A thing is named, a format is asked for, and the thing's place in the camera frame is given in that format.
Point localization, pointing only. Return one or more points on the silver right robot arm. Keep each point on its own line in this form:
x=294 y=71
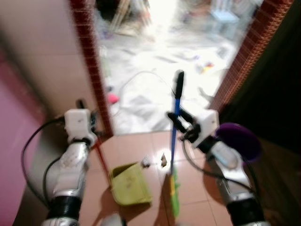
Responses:
x=235 y=183

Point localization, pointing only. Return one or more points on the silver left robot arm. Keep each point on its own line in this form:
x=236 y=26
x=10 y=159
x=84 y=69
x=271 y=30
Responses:
x=70 y=169

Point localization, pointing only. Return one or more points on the small pink object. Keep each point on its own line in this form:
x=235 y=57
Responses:
x=112 y=98

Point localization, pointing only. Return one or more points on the small brown rubbish scrap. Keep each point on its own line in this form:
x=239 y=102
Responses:
x=164 y=159

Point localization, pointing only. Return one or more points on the small white rubbish scrap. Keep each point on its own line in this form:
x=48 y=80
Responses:
x=146 y=163

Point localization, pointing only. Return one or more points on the small colourful toy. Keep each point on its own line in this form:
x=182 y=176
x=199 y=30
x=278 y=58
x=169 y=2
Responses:
x=207 y=68

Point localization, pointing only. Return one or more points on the purple plastic bucket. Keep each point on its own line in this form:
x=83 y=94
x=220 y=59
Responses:
x=244 y=141

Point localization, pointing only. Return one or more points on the bundle of wooden sticks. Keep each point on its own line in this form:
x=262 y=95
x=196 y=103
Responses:
x=124 y=16

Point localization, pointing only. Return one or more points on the light blue plastic chair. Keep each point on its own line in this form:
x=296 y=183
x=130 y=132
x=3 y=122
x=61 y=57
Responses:
x=225 y=19

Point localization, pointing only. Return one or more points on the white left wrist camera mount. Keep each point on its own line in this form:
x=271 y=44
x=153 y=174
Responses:
x=77 y=123

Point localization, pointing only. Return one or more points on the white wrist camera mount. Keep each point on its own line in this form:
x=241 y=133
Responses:
x=77 y=123
x=207 y=126

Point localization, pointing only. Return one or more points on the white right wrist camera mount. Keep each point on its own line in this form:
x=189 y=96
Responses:
x=207 y=126

